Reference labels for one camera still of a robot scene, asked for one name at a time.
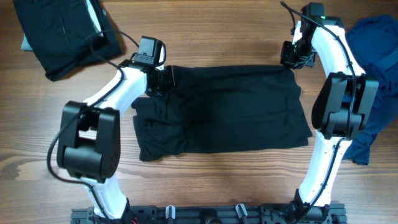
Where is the black t-shirt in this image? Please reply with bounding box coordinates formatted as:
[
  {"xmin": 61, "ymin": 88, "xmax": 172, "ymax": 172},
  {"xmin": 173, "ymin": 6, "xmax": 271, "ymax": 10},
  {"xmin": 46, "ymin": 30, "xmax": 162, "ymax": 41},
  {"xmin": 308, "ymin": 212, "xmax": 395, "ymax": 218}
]
[{"xmin": 132, "ymin": 65, "xmax": 312, "ymax": 162}]

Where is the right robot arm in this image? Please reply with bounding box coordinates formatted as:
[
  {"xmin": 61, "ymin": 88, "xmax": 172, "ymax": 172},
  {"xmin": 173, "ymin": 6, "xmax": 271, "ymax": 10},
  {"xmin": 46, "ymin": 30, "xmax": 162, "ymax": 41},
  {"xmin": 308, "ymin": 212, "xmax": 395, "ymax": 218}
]
[{"xmin": 280, "ymin": 2, "xmax": 379, "ymax": 223}]

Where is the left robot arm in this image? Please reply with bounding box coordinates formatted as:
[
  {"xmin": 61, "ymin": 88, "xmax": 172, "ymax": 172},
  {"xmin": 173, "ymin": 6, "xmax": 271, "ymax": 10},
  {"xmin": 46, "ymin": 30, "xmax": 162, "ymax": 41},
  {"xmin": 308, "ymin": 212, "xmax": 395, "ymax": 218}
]
[{"xmin": 47, "ymin": 36, "xmax": 175, "ymax": 223}]

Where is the blue garment pile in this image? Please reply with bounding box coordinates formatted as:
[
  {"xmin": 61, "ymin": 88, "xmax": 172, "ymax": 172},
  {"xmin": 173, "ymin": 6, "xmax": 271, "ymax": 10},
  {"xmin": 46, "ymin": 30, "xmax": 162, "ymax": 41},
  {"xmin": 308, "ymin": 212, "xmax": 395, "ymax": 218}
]
[{"xmin": 343, "ymin": 15, "xmax": 397, "ymax": 166}]

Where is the folded black garment stack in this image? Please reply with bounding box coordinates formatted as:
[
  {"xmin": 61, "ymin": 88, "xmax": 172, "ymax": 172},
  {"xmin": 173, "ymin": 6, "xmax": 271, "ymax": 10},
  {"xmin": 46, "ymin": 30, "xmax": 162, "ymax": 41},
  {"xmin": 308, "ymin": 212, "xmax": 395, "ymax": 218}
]
[{"xmin": 13, "ymin": 0, "xmax": 121, "ymax": 82}]

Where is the folded grey garment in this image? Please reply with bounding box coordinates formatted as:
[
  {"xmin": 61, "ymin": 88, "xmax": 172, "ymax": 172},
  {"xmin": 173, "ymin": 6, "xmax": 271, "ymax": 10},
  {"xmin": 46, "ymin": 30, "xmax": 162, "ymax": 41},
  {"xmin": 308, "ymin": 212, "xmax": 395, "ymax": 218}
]
[{"xmin": 21, "ymin": 35, "xmax": 33, "ymax": 51}]

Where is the black mounting rail base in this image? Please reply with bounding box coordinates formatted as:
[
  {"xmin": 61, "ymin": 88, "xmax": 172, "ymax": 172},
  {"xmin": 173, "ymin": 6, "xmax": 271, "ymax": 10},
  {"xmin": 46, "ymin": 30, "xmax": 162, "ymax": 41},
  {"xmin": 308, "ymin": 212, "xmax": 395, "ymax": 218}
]
[{"xmin": 70, "ymin": 203, "xmax": 346, "ymax": 224}]

